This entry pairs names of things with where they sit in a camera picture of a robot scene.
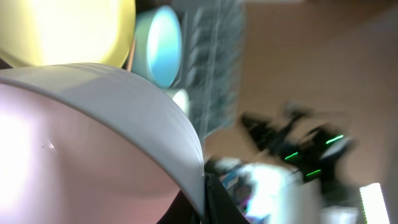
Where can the white cup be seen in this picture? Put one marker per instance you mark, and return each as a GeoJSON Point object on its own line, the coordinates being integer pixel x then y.
{"type": "Point", "coordinates": [181, 98]}

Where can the yellow plate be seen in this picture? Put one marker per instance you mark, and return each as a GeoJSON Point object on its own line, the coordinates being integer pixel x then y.
{"type": "Point", "coordinates": [53, 32]}

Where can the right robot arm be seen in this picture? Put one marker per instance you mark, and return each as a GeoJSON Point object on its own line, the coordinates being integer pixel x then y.
{"type": "Point", "coordinates": [301, 185]}

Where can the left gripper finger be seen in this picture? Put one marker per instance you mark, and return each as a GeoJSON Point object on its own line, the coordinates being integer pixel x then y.
{"type": "Point", "coordinates": [220, 208]}

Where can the light blue bowl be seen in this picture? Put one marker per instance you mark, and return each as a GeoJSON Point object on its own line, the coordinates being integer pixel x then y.
{"type": "Point", "coordinates": [158, 49]}

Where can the grey dishwasher rack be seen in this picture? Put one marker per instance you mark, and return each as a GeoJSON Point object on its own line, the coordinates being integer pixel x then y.
{"type": "Point", "coordinates": [213, 39]}

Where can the white pink bowl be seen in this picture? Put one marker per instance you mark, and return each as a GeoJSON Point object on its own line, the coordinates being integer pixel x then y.
{"type": "Point", "coordinates": [92, 143]}

